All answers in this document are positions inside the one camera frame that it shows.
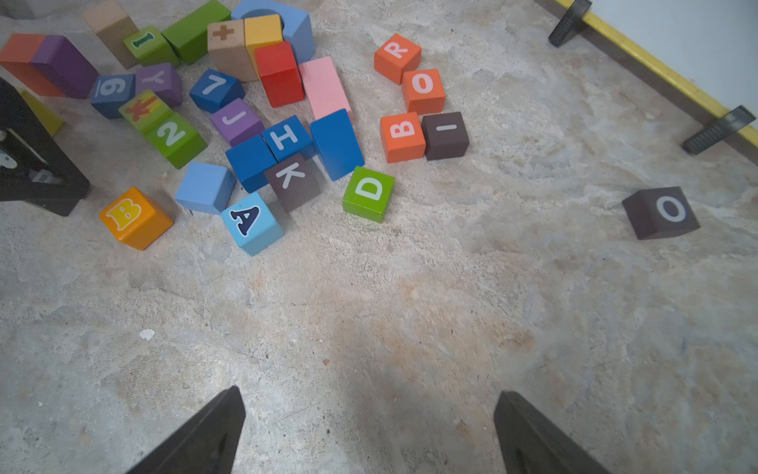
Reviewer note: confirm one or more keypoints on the red R block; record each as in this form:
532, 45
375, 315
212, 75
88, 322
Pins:
397, 56

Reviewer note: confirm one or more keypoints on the dark brown dash block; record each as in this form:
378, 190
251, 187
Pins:
446, 136

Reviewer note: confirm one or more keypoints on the purple J block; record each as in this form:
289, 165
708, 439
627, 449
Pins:
236, 122

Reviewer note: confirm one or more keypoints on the dark brown K block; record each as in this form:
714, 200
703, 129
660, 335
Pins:
294, 182

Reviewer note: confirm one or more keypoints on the blue H block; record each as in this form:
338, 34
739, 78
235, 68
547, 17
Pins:
288, 138

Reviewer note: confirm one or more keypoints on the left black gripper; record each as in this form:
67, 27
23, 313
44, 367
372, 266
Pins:
34, 169

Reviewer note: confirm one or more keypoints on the white PEAR whiteboard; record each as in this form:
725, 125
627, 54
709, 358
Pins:
701, 55

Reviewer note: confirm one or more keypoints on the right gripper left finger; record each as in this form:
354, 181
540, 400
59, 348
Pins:
206, 443

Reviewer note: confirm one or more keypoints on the light blue A block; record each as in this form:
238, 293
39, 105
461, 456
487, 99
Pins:
252, 224

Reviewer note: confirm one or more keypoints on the whiteboard foot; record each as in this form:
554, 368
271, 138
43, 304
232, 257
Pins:
570, 23
718, 130

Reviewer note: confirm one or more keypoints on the blue 7 block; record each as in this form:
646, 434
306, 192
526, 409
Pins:
214, 90

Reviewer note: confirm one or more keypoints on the blue wedge block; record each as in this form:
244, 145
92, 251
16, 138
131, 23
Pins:
337, 145

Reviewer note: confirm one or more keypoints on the left whiteboard foot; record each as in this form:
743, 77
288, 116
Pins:
570, 23

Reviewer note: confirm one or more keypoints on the green D block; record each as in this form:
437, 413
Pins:
368, 194

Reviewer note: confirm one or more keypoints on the dark brown O block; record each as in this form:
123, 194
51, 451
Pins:
660, 213

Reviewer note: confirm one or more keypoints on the orange B block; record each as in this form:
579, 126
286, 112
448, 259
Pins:
135, 219

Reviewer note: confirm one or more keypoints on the pink rectangular block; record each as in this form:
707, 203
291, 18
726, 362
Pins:
323, 88

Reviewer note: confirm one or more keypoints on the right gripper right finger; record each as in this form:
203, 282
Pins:
532, 443

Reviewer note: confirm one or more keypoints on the green 2 block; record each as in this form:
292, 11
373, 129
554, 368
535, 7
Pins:
177, 140

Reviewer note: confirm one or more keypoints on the red O block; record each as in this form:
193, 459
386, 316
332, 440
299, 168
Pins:
423, 92

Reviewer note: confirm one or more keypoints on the plain light blue block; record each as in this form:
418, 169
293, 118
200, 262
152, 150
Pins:
206, 188

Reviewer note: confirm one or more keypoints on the right whiteboard foot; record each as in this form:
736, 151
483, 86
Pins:
718, 130

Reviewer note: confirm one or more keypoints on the plain red block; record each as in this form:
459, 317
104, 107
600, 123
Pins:
279, 74

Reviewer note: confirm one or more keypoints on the red B block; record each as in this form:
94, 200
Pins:
402, 137

